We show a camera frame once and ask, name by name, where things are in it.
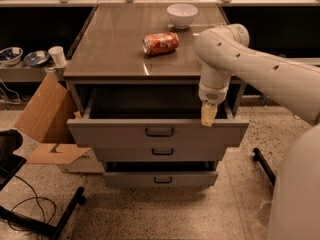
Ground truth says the white paper cup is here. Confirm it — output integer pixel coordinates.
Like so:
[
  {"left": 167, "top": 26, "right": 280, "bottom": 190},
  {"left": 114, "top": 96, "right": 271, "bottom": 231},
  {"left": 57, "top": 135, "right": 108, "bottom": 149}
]
[{"left": 48, "top": 46, "right": 67, "bottom": 68}]

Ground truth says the grey top drawer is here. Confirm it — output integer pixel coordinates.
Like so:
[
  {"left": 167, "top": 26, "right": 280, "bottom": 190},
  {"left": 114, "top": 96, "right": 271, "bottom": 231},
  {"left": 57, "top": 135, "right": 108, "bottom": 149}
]
[{"left": 67, "top": 84, "right": 249, "bottom": 148}]

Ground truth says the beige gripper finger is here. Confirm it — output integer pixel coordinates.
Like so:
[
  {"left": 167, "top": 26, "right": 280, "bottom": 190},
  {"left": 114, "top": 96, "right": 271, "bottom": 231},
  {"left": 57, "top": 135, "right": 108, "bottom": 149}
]
[{"left": 201, "top": 103, "right": 217, "bottom": 127}]

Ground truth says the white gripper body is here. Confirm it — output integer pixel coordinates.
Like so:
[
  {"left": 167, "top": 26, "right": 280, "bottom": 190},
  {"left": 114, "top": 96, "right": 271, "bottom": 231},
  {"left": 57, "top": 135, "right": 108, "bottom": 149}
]
[{"left": 198, "top": 82, "right": 229, "bottom": 106}]

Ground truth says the orange soda can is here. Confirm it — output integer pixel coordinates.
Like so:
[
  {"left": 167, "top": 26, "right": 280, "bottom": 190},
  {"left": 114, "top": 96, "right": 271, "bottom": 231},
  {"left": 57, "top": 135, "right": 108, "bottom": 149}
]
[{"left": 143, "top": 32, "right": 179, "bottom": 56}]

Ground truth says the grey drawer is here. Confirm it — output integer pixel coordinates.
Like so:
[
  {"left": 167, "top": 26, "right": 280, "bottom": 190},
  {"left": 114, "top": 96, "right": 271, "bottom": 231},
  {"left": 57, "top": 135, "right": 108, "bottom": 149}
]
[
  {"left": 94, "top": 147, "right": 226, "bottom": 162},
  {"left": 103, "top": 171, "right": 218, "bottom": 187},
  {"left": 67, "top": 84, "right": 249, "bottom": 148}
]

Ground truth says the grey side shelf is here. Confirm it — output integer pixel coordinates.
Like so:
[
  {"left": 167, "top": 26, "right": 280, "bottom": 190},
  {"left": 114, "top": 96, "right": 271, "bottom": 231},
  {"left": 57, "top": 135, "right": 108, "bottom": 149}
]
[{"left": 0, "top": 62, "right": 65, "bottom": 83}]

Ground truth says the grey middle drawer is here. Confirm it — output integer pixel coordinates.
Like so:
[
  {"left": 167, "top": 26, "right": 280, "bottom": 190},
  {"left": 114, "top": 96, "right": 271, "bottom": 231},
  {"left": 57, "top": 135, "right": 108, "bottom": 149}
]
[{"left": 94, "top": 147, "right": 226, "bottom": 162}]

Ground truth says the white box under cardboard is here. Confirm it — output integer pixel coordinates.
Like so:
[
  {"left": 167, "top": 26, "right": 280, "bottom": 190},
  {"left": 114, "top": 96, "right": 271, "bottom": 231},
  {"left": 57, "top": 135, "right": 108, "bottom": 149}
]
[{"left": 58, "top": 150, "right": 104, "bottom": 174}]

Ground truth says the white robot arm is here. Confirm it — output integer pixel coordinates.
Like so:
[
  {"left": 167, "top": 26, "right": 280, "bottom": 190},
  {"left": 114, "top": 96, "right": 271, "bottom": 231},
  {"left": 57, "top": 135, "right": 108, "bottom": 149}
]
[{"left": 194, "top": 24, "right": 320, "bottom": 240}]

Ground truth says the black chair seat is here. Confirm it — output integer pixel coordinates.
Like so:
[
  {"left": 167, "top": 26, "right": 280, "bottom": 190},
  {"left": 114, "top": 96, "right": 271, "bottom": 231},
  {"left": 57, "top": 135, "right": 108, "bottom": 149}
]
[{"left": 0, "top": 129, "right": 26, "bottom": 191}]

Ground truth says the black cable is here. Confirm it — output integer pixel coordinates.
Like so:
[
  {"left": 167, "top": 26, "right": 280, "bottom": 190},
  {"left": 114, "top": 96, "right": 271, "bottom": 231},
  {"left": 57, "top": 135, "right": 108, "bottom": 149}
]
[{"left": 0, "top": 165, "right": 58, "bottom": 235}]

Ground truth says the grey bottom drawer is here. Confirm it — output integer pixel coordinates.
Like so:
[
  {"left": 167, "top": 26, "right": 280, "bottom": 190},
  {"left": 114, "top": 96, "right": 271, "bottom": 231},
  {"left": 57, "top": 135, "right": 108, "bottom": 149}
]
[{"left": 103, "top": 171, "right": 218, "bottom": 187}]

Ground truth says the brown cardboard box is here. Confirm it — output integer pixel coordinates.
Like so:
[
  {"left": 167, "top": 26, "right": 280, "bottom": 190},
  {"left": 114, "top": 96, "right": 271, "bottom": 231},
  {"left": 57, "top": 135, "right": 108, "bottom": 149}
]
[{"left": 14, "top": 74, "right": 91, "bottom": 165}]

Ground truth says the dark blue bowl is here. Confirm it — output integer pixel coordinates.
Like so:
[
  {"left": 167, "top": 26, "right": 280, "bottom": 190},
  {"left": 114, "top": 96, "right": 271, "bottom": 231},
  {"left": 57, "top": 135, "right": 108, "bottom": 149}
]
[{"left": 23, "top": 50, "right": 50, "bottom": 67}]

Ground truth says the grey drawer cabinet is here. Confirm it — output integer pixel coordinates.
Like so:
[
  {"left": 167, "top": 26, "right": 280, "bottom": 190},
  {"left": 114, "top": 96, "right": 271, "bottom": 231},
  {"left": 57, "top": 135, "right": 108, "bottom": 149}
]
[{"left": 64, "top": 3, "right": 245, "bottom": 173}]

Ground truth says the black stand base left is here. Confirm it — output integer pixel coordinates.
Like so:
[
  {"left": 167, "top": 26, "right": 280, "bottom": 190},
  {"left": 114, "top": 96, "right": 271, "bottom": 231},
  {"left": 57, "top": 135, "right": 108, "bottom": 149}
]
[{"left": 0, "top": 187, "right": 86, "bottom": 240}]

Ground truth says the blue white bowl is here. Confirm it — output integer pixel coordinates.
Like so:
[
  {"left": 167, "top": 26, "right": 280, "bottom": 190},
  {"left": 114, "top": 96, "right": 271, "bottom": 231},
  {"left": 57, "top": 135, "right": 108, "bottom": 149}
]
[{"left": 0, "top": 47, "right": 23, "bottom": 66}]

